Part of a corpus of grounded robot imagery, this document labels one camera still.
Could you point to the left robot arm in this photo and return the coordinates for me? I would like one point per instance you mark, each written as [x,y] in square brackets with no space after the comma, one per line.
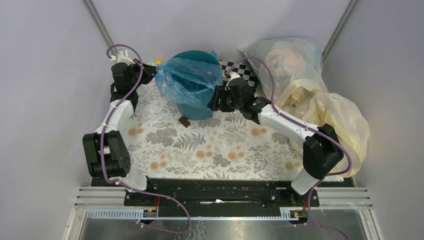
[105,151]

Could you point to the black white checkerboard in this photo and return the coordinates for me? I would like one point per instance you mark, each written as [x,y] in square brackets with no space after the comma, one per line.
[244,70]

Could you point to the floral table mat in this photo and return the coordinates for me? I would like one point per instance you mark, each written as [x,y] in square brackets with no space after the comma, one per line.
[223,146]

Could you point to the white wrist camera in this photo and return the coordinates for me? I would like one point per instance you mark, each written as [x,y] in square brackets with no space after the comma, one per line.
[122,56]
[232,76]

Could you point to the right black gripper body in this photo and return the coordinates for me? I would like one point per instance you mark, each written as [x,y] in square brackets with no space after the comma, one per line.
[232,103]

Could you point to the clear stuffed trash bag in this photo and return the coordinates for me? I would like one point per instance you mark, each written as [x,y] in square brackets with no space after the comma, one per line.
[284,65]

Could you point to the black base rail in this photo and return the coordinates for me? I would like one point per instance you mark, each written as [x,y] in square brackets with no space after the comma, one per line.
[217,199]

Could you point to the yellow plastic trash bag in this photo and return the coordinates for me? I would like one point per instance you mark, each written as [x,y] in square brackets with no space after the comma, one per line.
[342,114]

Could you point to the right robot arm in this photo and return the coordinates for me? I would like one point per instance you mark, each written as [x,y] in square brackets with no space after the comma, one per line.
[322,150]

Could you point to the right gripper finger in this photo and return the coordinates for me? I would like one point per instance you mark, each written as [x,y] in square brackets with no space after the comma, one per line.
[217,103]
[219,89]

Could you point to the blue plastic trash bag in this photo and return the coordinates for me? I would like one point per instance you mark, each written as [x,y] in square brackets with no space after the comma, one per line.
[167,74]

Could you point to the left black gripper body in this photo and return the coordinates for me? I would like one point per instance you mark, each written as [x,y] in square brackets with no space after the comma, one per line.
[135,70]

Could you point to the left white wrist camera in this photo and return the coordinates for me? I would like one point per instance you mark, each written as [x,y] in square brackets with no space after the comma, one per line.
[122,56]

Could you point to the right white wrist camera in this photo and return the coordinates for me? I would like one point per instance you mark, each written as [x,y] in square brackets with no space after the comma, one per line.
[232,76]

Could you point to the teal plastic trash bin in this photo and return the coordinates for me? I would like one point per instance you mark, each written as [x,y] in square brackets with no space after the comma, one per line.
[198,85]

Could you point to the brown wooden block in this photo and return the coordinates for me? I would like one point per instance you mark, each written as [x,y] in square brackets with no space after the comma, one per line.
[185,122]

